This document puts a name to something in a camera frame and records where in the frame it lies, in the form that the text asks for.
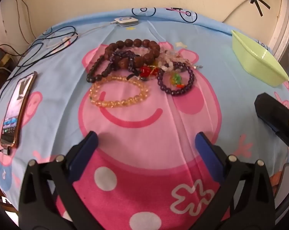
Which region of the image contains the purple amethyst bead bracelet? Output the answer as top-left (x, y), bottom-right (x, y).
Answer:
top-left (157, 61), bottom-right (195, 97)

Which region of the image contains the red bead charm bracelet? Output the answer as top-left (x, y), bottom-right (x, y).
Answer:
top-left (126, 65), bottom-right (161, 81)

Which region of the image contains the grey wall cable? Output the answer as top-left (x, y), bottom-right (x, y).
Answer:
top-left (221, 0), bottom-right (254, 24)

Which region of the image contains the white window frame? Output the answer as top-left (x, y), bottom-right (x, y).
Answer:
top-left (268, 0), bottom-right (289, 61)

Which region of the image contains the light green plastic basket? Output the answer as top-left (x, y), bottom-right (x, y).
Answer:
top-left (232, 30), bottom-right (289, 87)

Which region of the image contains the white charger box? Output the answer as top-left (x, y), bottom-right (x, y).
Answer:
top-left (114, 17), bottom-right (139, 27)

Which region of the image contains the large brown wooden bead bracelet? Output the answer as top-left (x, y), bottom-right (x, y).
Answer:
top-left (104, 38), bottom-right (161, 69)

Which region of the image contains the white stone chip bracelet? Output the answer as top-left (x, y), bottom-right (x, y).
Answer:
top-left (156, 49), bottom-right (204, 72)

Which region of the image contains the smartphone in gold case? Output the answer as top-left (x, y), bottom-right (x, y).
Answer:
top-left (0, 71), bottom-right (37, 149)

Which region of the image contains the yellow crystal bead bracelet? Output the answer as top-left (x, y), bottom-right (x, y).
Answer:
top-left (89, 75), bottom-right (151, 109)

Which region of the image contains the white cable on bed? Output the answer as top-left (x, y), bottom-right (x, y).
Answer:
top-left (45, 22), bottom-right (116, 51)

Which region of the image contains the dark small bead bracelet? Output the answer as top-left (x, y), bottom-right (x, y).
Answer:
top-left (86, 50), bottom-right (140, 84)

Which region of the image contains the Peppa Pig bed sheet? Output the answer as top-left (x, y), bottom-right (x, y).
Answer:
top-left (0, 8), bottom-right (289, 229)

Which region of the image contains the black cable on bed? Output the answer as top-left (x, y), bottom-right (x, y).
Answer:
top-left (0, 25), bottom-right (79, 125)

